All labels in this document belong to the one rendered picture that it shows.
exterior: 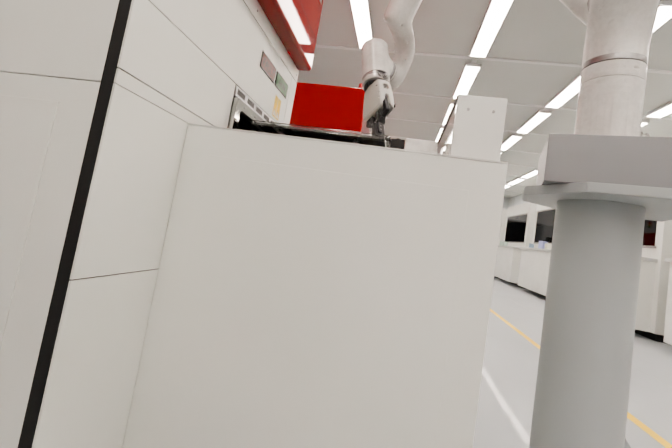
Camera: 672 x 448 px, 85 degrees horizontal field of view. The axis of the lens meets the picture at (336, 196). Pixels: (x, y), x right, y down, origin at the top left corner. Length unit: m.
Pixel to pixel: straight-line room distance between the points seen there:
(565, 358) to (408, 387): 0.36
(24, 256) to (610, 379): 1.04
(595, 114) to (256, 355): 0.86
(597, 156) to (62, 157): 0.94
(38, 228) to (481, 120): 0.78
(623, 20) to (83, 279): 1.13
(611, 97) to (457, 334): 0.60
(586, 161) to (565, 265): 0.22
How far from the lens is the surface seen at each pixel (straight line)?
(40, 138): 0.73
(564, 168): 0.87
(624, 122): 0.98
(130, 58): 0.70
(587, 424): 0.95
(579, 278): 0.91
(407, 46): 1.25
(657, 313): 5.52
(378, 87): 1.10
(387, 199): 0.67
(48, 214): 0.70
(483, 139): 0.78
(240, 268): 0.73
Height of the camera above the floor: 0.66
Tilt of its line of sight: 5 degrees up
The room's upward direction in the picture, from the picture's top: 9 degrees clockwise
